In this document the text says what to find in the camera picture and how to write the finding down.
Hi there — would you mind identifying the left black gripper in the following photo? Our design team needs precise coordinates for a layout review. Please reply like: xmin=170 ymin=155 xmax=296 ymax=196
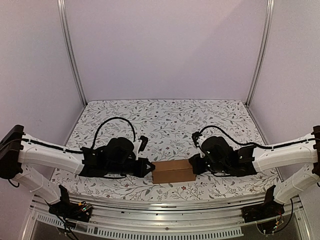
xmin=106 ymin=158 xmax=155 ymax=179

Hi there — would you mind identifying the brown cardboard box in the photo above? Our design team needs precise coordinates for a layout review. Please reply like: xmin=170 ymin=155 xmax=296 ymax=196
xmin=152 ymin=159 xmax=196 ymax=184

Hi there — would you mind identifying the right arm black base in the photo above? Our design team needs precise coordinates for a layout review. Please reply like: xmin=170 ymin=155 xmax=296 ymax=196
xmin=241 ymin=185 xmax=285 ymax=223

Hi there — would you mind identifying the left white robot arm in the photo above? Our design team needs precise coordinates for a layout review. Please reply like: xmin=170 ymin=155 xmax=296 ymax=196
xmin=0 ymin=125 xmax=156 ymax=217

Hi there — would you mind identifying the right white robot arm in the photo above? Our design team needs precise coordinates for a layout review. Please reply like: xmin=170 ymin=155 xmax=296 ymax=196
xmin=189 ymin=125 xmax=320 ymax=218

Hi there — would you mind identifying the floral patterned table mat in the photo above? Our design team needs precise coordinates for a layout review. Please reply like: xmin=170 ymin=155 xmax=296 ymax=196
xmin=51 ymin=99 xmax=280 ymax=202

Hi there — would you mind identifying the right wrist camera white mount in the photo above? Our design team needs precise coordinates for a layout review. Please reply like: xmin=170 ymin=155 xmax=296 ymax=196
xmin=191 ymin=131 xmax=206 ymax=158

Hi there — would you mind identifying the left black braided cable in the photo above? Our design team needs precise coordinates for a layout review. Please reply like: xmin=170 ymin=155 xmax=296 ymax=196
xmin=89 ymin=116 xmax=137 ymax=151

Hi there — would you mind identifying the aluminium front rail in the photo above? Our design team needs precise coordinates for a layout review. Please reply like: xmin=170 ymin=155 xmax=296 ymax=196
xmin=19 ymin=193 xmax=311 ymax=240

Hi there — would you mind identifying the right aluminium frame post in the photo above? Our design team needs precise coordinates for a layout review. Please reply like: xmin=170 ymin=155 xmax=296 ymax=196
xmin=245 ymin=0 xmax=275 ymax=108

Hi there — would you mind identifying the aluminium frame post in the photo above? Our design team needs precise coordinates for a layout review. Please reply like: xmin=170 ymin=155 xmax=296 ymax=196
xmin=57 ymin=0 xmax=88 ymax=108
xmin=245 ymin=0 xmax=275 ymax=108

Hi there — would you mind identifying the left aluminium frame post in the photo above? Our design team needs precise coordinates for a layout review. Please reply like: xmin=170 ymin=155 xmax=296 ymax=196
xmin=57 ymin=0 xmax=88 ymax=108

